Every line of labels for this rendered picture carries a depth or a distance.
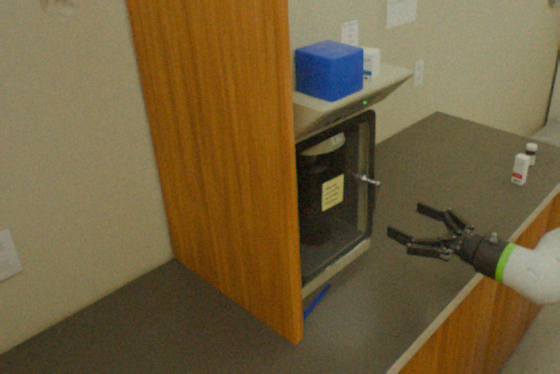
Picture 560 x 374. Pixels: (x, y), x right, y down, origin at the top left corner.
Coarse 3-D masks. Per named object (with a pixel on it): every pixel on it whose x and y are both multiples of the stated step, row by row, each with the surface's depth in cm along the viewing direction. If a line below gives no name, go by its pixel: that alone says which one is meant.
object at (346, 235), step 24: (360, 120) 125; (312, 144) 114; (336, 144) 121; (360, 144) 129; (312, 168) 116; (336, 168) 124; (360, 168) 132; (312, 192) 119; (360, 192) 135; (312, 216) 122; (336, 216) 130; (360, 216) 139; (312, 240) 125; (336, 240) 133; (360, 240) 143; (312, 264) 128
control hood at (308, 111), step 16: (384, 64) 122; (384, 80) 112; (400, 80) 116; (304, 96) 103; (352, 96) 103; (368, 96) 109; (384, 96) 123; (304, 112) 100; (320, 112) 97; (336, 112) 104; (304, 128) 102
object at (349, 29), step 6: (342, 24) 111; (348, 24) 113; (354, 24) 115; (342, 30) 112; (348, 30) 114; (354, 30) 115; (342, 36) 113; (348, 36) 114; (354, 36) 116; (342, 42) 113; (348, 42) 115; (354, 42) 117
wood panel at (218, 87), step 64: (128, 0) 113; (192, 0) 97; (256, 0) 86; (192, 64) 105; (256, 64) 92; (192, 128) 114; (256, 128) 98; (192, 192) 125; (256, 192) 106; (192, 256) 137; (256, 256) 115
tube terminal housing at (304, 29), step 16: (288, 0) 97; (304, 0) 101; (320, 0) 104; (336, 0) 108; (352, 0) 112; (368, 0) 116; (288, 16) 99; (304, 16) 102; (320, 16) 105; (336, 16) 109; (352, 16) 113; (368, 16) 118; (304, 32) 103; (320, 32) 107; (336, 32) 111; (368, 32) 120; (368, 240) 149; (352, 256) 144; (336, 272) 140; (304, 288) 130
